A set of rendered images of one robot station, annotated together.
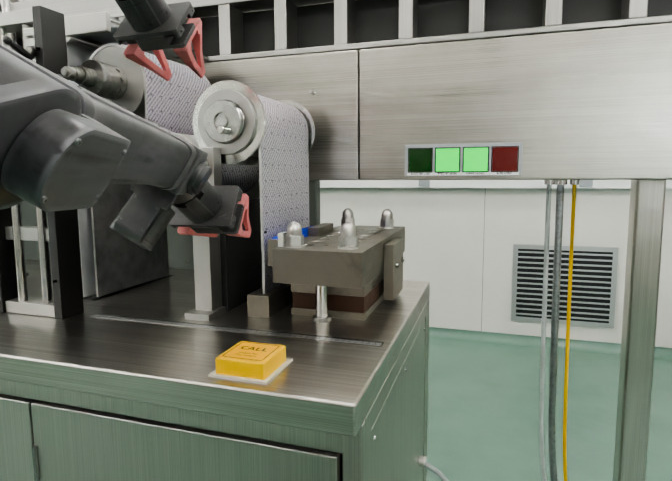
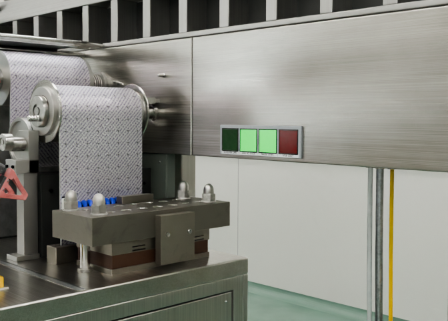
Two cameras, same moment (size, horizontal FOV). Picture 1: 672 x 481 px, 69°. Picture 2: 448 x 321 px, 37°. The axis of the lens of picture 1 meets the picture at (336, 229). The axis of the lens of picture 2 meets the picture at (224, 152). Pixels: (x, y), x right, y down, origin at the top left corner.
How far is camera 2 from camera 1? 0.96 m
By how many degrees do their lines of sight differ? 28
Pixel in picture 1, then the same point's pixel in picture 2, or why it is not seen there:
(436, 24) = (261, 9)
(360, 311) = (111, 267)
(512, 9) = not seen: outside the picture
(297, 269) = (63, 227)
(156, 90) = (21, 83)
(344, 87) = (183, 71)
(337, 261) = (81, 223)
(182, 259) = not seen: hidden behind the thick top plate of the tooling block
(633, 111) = (386, 99)
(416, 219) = not seen: outside the picture
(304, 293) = not seen: hidden behind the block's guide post
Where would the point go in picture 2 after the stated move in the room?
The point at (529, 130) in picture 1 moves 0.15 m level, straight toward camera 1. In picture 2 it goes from (307, 115) to (257, 114)
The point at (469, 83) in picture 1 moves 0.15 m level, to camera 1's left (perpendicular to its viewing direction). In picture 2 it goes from (265, 69) to (207, 70)
